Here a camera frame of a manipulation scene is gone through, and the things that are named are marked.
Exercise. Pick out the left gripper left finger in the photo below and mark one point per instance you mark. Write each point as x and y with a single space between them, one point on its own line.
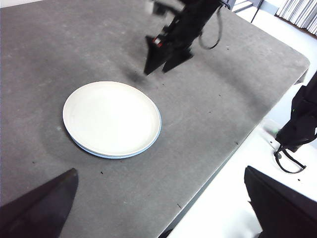
37 210

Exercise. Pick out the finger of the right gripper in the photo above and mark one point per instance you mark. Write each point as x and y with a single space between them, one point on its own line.
153 57
178 59

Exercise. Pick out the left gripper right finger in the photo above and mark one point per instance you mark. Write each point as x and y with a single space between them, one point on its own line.
284 210

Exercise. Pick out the white round plate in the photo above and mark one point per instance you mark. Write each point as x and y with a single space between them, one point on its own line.
111 116

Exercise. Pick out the blue round plate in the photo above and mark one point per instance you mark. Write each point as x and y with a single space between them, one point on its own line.
109 157

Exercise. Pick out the black metal stand leg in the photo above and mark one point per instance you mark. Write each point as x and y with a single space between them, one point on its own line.
257 11

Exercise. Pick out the white slatted blind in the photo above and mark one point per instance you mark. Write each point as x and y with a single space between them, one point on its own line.
299 15

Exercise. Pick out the pale grey right camera box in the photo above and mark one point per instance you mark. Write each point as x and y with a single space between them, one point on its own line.
148 7

